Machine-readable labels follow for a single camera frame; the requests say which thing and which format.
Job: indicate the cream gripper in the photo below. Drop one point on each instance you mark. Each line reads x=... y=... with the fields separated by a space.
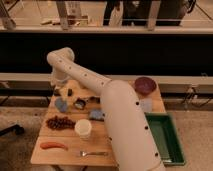
x=63 y=91

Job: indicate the black eraser block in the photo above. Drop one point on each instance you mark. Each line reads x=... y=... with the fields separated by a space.
x=56 y=92

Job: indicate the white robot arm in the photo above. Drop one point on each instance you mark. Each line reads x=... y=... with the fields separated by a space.
x=131 y=138

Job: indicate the blue cup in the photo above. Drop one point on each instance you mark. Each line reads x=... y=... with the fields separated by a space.
x=61 y=105

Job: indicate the bunch of red grapes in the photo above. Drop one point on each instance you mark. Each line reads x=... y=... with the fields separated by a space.
x=60 y=123

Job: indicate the white paper cup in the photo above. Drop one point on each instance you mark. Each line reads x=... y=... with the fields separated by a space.
x=83 y=128

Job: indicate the blue sponge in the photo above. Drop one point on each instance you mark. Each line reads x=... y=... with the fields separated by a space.
x=96 y=114

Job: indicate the wooden table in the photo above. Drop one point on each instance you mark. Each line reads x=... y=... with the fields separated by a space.
x=98 y=141

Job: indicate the metal fork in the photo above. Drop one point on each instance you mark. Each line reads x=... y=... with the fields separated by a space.
x=84 y=153

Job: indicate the purple bowl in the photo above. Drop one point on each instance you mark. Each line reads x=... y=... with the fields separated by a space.
x=145 y=85

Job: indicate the grey blue cloth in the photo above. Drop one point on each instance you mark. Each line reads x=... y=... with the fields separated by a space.
x=146 y=105

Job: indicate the green plastic tray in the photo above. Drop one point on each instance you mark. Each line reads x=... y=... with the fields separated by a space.
x=167 y=141

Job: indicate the black handled tool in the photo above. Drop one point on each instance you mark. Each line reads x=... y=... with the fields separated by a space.
x=94 y=99

